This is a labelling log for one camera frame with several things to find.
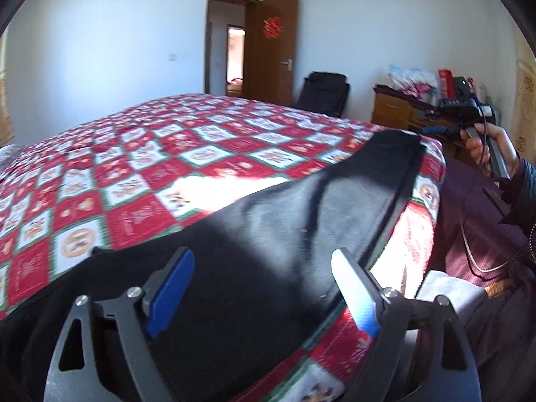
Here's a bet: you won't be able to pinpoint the brown wooden door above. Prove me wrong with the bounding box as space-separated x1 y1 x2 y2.
244 0 299 107

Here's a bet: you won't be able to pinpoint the thin grey cable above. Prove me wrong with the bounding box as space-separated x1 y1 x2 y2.
458 92 529 274

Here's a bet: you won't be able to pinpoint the red paper door decoration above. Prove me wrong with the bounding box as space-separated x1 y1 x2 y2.
263 17 284 39

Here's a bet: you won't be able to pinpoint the red box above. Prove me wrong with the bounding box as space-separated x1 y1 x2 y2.
438 68 457 101

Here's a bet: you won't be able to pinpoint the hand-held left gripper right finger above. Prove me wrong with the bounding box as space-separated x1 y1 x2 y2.
331 248 482 402

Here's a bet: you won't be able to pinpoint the black chair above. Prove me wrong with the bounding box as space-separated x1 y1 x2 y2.
292 72 350 119

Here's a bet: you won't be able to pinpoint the pile of plastic bags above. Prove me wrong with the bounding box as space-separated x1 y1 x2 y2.
387 65 438 101

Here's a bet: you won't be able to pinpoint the person's right hand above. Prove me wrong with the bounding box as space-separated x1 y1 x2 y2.
460 123 521 173

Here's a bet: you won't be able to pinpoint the grey cloth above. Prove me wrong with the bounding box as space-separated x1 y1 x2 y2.
416 270 488 336

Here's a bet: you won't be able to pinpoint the orange woven item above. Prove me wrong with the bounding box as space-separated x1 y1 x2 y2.
485 281 515 299

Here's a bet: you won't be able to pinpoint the brown wooden door frame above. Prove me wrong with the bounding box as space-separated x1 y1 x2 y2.
205 0 261 97

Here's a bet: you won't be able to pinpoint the red printed checkered blanket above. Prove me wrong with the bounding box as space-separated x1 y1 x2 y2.
0 94 447 402

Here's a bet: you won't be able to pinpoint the wooden dresser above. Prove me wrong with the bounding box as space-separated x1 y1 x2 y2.
372 85 470 160

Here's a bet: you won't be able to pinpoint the black pants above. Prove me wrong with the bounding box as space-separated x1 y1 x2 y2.
0 130 428 402

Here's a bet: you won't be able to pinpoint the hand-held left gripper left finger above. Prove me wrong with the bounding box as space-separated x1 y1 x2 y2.
42 247 195 402

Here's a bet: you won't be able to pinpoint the person's right forearm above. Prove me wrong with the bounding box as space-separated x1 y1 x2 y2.
496 156 536 229

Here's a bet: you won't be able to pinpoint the person's purple clothing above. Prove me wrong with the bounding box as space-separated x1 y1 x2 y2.
431 157 536 382

